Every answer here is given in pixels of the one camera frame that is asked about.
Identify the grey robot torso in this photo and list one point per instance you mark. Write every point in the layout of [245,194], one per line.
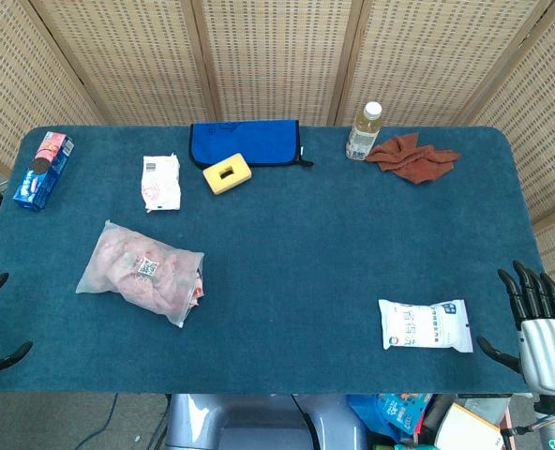
[259,422]

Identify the white blue printed packet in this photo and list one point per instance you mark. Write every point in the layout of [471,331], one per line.
[423,325]

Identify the clear drink bottle white cap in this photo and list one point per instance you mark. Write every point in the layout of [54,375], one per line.
[362,138]

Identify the brown crumpled cloth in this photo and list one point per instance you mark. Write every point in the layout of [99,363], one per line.
[413,161]

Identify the blue pink cookie box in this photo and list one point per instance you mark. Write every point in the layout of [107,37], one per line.
[38,183]

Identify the white pink snack packet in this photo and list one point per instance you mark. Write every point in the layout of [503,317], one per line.
[161,183]

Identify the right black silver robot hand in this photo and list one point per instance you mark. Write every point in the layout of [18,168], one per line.
[547,347]

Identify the blue pouch black trim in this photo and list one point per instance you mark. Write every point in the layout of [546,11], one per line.
[249,140]

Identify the grey plastic box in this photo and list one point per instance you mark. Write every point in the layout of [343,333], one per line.
[486,408]

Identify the frosted plastic zip bag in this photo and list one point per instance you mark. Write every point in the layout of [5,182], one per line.
[113,262]

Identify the woven bamboo folding screen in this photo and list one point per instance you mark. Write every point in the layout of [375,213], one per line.
[277,56]

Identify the blue printed plastic bag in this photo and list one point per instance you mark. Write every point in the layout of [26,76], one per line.
[390,412]

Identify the teal felt table mat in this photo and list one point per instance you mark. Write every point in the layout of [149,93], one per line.
[282,234]

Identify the yellow sponge block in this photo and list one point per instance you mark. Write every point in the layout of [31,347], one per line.
[240,169]

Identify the pink floral garment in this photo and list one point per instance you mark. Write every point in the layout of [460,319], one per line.
[165,290]

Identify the white book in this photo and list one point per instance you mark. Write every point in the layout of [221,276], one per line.
[465,429]

